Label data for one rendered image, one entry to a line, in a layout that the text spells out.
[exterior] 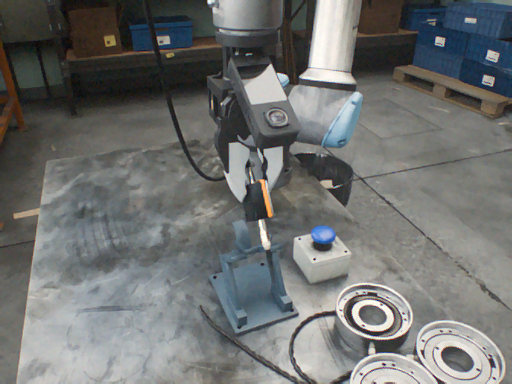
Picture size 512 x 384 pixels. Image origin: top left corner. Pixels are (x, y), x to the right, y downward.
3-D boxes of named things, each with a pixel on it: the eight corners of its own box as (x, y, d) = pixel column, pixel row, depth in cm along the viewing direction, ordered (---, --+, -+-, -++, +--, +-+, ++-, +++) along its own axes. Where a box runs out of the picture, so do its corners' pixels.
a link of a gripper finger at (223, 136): (246, 166, 54) (253, 100, 50) (251, 172, 53) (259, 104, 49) (211, 169, 52) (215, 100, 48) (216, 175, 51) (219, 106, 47)
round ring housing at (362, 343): (334, 297, 66) (337, 278, 64) (404, 308, 64) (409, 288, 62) (330, 352, 57) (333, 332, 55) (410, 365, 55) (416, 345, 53)
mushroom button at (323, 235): (337, 259, 70) (340, 235, 68) (315, 264, 69) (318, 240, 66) (326, 244, 73) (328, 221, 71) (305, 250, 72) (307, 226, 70)
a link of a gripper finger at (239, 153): (231, 184, 60) (236, 122, 55) (247, 206, 55) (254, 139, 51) (209, 187, 59) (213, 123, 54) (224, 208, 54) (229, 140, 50)
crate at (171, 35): (187, 40, 398) (185, 15, 387) (193, 48, 367) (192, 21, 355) (130, 43, 385) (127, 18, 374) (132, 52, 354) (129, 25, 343)
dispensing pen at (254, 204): (270, 287, 53) (241, 156, 53) (259, 283, 57) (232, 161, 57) (286, 283, 54) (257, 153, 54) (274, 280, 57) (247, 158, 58)
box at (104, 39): (132, 53, 352) (125, 5, 332) (70, 60, 334) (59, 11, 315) (123, 44, 383) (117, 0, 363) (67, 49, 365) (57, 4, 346)
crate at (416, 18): (430, 24, 479) (433, 3, 468) (452, 30, 448) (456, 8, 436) (390, 25, 466) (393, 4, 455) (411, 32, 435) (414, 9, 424)
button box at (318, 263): (349, 274, 71) (352, 251, 68) (310, 284, 69) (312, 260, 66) (326, 245, 77) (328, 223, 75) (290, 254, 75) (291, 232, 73)
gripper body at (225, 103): (260, 112, 58) (260, 20, 52) (289, 136, 51) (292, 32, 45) (206, 120, 56) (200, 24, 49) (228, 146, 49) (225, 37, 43)
